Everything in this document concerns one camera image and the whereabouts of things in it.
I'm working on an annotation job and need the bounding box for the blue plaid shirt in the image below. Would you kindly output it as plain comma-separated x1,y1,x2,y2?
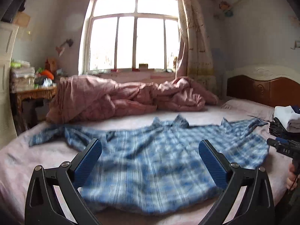
29,115,269,215

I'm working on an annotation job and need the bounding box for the person's right hand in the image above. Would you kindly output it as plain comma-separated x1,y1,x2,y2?
286,163,299,191

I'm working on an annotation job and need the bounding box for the folded black jacket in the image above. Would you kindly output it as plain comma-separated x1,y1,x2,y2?
269,117,300,142

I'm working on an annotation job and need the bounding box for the folded white garment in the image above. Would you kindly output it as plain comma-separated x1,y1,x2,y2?
274,106,300,133

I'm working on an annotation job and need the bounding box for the pink flat pillow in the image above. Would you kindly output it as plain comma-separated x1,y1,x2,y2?
221,99,275,121

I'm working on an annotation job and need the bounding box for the pink floral bed sheet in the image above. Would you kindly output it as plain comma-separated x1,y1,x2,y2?
1,106,291,224

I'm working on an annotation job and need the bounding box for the white and wood headboard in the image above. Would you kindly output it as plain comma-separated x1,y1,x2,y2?
222,64,299,107

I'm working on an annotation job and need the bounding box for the wooden carved side table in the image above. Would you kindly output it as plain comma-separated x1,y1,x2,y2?
15,86,56,132

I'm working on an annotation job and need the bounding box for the pink crumpled quilt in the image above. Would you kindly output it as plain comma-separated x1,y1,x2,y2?
46,75,219,124

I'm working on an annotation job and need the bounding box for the cream patterned curtain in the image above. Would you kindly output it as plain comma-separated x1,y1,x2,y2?
175,0,218,94

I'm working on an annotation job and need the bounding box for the orange plush toy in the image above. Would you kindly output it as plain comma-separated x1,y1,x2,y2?
40,70,54,80

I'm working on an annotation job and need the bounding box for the stack of papers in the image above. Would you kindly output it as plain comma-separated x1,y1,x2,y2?
10,59,36,94

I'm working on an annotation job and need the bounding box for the small box on windowsill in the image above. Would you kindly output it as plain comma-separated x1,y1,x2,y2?
138,64,149,70

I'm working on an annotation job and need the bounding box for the white wardrobe cabinet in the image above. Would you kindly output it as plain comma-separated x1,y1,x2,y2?
0,22,19,148

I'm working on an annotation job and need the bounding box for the white framed window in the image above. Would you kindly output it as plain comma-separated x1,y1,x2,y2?
80,0,179,74

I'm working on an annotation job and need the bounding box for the blue picture card on wall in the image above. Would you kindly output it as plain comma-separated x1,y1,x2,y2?
291,40,300,50

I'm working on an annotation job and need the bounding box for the cartoon doll wall decoration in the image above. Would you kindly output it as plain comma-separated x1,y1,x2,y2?
219,1,233,17

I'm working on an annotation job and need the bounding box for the pink wall lamp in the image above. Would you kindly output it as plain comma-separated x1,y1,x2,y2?
55,39,74,57

